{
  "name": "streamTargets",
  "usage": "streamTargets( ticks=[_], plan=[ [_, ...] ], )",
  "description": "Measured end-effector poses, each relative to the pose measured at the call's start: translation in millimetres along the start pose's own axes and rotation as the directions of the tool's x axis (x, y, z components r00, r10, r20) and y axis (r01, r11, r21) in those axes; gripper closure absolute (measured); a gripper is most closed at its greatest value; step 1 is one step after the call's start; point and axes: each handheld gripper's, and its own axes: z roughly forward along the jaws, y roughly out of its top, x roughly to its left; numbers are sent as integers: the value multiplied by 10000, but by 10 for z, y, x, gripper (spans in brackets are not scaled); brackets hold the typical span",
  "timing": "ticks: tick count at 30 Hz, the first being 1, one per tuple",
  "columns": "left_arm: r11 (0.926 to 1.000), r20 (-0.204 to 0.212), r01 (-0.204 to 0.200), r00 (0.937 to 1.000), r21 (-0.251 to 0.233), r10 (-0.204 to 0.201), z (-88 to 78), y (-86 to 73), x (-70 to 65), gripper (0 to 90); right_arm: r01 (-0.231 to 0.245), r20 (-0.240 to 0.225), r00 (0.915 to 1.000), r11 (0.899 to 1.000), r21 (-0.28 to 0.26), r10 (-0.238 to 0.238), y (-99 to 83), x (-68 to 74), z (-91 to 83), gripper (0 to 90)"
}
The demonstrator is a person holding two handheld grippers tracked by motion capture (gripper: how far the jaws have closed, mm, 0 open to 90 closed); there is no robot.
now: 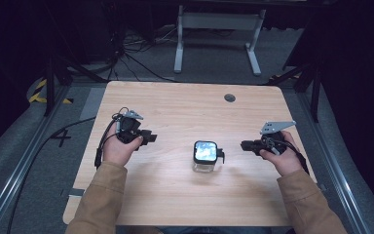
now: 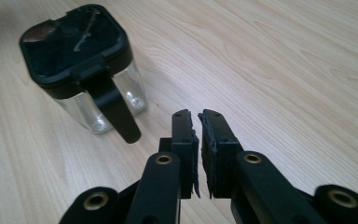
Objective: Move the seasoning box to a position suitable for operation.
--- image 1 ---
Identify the glass jar with black lid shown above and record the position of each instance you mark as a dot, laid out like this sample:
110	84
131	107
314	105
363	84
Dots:
205	154

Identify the yellow black hazard tape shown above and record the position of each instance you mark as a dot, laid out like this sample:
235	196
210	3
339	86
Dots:
39	94

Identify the person's right hand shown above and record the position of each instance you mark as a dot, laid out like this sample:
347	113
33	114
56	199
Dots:
285	159

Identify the person's left hand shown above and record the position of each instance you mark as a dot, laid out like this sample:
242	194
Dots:
119	151

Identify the small grey tape strip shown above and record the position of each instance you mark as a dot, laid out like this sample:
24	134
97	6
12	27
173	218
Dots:
74	192

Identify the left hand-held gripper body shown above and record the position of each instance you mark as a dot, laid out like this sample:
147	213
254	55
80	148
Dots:
128	125

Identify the white metal stand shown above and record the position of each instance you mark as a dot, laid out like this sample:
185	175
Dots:
219	21

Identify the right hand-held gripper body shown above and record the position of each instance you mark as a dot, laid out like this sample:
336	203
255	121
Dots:
274	136

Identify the black floor tape mark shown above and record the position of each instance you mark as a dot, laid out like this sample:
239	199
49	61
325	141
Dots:
61	137

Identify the grey floor tape patch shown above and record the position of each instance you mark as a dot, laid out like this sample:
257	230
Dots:
92	104

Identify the grey round table grommet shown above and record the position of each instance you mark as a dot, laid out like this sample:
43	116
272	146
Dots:
229	97

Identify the aluminium floor rail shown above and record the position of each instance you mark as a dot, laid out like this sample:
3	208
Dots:
337	175
16	175

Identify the black tripod stand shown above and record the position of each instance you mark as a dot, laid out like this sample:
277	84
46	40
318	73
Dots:
53	74
315	87

